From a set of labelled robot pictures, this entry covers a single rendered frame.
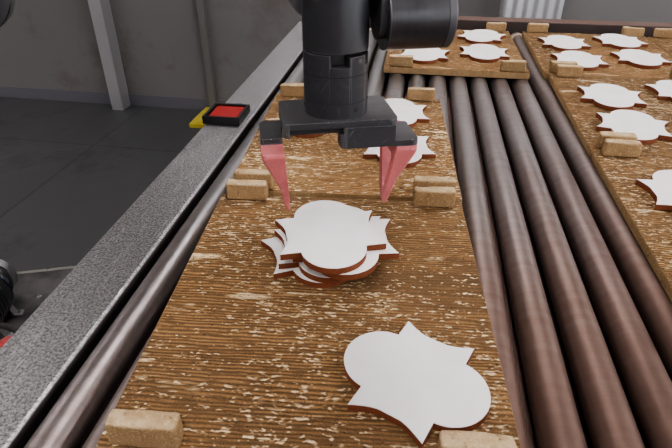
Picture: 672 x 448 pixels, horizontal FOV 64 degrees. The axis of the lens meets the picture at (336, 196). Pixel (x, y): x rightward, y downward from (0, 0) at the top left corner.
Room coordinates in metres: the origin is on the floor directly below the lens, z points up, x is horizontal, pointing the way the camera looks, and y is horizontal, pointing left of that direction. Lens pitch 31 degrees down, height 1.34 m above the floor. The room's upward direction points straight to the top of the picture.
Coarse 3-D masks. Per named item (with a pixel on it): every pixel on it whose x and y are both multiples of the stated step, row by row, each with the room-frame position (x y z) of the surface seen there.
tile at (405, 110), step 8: (392, 104) 1.01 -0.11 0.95; (400, 104) 1.01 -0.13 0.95; (408, 104) 1.01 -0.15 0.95; (400, 112) 0.97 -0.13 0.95; (408, 112) 0.97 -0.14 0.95; (416, 112) 0.97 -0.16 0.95; (400, 120) 0.93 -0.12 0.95; (408, 120) 0.93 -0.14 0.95; (416, 120) 0.93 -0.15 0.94; (424, 120) 0.94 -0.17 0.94
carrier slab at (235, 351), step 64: (192, 256) 0.53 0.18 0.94; (256, 256) 0.53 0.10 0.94; (448, 256) 0.53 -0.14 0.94; (192, 320) 0.41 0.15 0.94; (256, 320) 0.41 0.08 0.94; (320, 320) 0.41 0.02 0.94; (384, 320) 0.41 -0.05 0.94; (448, 320) 0.41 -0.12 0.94; (128, 384) 0.33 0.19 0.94; (192, 384) 0.33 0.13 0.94; (256, 384) 0.33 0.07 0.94; (320, 384) 0.33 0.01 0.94
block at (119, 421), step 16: (112, 416) 0.28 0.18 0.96; (128, 416) 0.28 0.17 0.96; (144, 416) 0.28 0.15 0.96; (160, 416) 0.28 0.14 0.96; (176, 416) 0.28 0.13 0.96; (112, 432) 0.27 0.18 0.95; (128, 432) 0.27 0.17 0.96; (144, 432) 0.27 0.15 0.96; (160, 432) 0.27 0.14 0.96; (176, 432) 0.27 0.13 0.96
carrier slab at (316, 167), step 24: (264, 120) 0.95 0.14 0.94; (432, 120) 0.95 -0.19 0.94; (288, 144) 0.85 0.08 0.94; (312, 144) 0.85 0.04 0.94; (336, 144) 0.85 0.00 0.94; (432, 144) 0.85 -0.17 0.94; (240, 168) 0.76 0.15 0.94; (264, 168) 0.76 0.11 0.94; (288, 168) 0.76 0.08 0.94; (312, 168) 0.76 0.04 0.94; (336, 168) 0.76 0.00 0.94; (360, 168) 0.76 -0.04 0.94; (408, 168) 0.76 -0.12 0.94; (432, 168) 0.76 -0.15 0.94; (312, 192) 0.68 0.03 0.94; (336, 192) 0.68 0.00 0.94; (360, 192) 0.68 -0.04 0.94; (408, 192) 0.68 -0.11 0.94; (456, 192) 0.68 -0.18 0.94
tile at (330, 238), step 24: (312, 216) 0.55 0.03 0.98; (336, 216) 0.55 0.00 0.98; (360, 216) 0.55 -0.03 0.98; (288, 240) 0.50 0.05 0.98; (312, 240) 0.50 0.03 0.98; (336, 240) 0.50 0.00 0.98; (360, 240) 0.50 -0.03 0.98; (312, 264) 0.45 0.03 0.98; (336, 264) 0.45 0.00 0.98; (360, 264) 0.46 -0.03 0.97
